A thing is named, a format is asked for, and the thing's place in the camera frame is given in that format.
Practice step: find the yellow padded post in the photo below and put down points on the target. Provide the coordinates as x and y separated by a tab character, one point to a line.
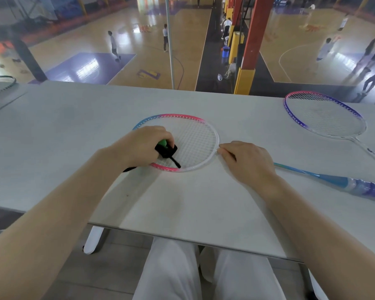
234	43

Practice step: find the person's right hand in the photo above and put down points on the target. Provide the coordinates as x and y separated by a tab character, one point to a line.
250	165

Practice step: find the green badminton racket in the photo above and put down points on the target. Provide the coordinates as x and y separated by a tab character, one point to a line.
1	85

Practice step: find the pink blue badminton racket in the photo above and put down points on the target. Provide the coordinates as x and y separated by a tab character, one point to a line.
193	140

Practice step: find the red pillar with yellow base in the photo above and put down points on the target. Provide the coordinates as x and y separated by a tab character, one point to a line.
253	49

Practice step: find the blue bin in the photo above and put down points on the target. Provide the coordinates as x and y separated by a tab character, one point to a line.
225	51

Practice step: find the purple pink badminton racket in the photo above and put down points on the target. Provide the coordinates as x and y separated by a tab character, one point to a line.
326	117

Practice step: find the dark hoop post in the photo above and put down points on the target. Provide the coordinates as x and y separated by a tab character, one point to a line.
29	59

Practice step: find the group of distant people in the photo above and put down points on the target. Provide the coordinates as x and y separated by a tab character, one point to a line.
113	45

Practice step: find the person's right forearm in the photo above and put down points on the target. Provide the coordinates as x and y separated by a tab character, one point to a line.
328	243

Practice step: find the person's left forearm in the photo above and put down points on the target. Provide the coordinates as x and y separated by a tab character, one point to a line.
50	224

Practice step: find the green black cleaning cloth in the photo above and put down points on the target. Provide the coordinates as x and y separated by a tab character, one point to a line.
167	151

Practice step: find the person's left hand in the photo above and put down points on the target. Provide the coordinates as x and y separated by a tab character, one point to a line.
140	146

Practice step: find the person's white trousers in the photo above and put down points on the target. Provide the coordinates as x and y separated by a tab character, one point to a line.
172	274

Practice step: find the white table leg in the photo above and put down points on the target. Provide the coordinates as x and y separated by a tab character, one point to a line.
93	240
315	287

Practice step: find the metal window mullion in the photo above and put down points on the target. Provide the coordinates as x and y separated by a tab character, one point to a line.
170	43

